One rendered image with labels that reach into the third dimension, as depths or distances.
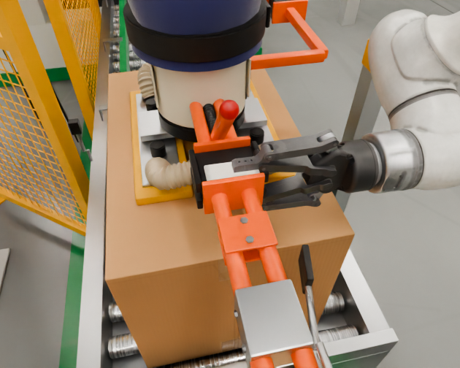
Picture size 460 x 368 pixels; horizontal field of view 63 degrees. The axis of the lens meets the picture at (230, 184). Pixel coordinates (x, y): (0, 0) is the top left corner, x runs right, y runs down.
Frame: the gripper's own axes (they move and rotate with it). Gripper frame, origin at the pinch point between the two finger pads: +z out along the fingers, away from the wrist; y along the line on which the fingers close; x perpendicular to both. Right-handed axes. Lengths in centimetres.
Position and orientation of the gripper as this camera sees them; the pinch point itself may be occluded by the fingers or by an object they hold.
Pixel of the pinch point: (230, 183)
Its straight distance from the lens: 51.0
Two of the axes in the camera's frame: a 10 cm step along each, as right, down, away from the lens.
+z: -9.8, 1.4, -1.5
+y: -0.1, 6.9, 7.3
